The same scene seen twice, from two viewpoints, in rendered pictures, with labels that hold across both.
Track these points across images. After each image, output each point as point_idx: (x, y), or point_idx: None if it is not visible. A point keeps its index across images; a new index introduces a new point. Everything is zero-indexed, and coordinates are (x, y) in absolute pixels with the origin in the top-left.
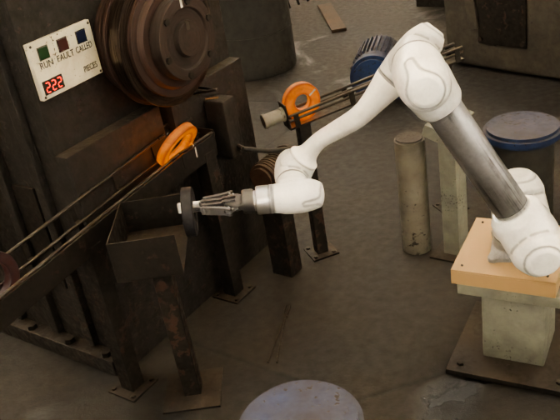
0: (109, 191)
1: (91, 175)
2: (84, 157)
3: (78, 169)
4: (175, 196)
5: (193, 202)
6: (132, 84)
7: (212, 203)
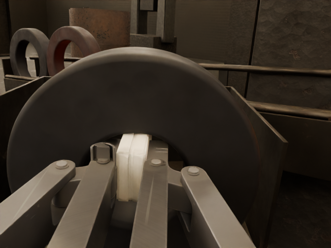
0: (321, 104)
1: (297, 46)
2: (303, 0)
3: (276, 17)
4: (272, 138)
5: (128, 137)
6: None
7: (79, 202)
